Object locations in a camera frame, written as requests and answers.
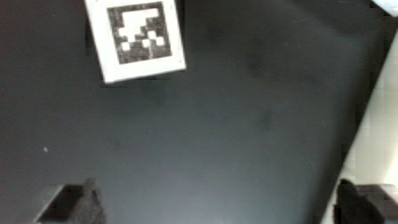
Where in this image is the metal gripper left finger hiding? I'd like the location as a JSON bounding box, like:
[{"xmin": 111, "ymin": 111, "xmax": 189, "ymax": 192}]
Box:
[{"xmin": 33, "ymin": 178, "xmax": 107, "ymax": 224}]

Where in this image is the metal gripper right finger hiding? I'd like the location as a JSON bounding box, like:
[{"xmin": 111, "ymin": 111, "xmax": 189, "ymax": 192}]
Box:
[{"xmin": 333, "ymin": 179, "xmax": 398, "ymax": 224}]

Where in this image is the white cube with hole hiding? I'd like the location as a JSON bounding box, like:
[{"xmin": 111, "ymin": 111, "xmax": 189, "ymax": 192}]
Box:
[{"xmin": 84, "ymin": 0, "xmax": 187, "ymax": 83}]

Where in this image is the white U-shaped border frame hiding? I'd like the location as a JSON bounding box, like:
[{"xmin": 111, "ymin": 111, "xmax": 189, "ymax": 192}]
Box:
[{"xmin": 319, "ymin": 0, "xmax": 398, "ymax": 224}]

